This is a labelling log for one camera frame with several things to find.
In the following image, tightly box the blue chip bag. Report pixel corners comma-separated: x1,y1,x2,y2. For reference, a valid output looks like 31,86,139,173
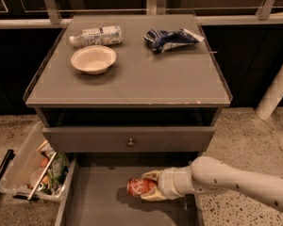
143,28,205,54

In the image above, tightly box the closed top drawer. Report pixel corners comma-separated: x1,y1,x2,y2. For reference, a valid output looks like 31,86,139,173
42,126,215,153

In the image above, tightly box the grey drawer cabinet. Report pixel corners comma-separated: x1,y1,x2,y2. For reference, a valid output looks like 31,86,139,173
23,13,234,226

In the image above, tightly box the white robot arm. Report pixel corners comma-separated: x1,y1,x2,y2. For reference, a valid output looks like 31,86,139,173
141,156,283,213

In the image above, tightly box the metal window railing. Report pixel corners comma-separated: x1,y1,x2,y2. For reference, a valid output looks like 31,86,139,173
0,0,283,29

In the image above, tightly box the black bar on floor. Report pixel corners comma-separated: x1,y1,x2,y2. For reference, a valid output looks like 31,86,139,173
0,149,15,180

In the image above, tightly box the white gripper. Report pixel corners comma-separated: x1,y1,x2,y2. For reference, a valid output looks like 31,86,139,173
141,166,195,202

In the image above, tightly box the red coke can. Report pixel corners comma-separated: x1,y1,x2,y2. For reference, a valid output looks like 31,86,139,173
126,178,157,196

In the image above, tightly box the open middle drawer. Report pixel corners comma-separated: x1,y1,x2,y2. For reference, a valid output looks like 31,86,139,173
55,158,204,226

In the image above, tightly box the clear plastic storage bin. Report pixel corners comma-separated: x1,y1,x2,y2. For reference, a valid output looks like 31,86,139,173
0,122,68,202

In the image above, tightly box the white plastic bottle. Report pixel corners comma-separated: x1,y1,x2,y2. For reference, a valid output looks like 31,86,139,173
69,25,123,47

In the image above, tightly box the round metal drawer knob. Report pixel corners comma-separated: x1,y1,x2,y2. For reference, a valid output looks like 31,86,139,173
126,138,135,148

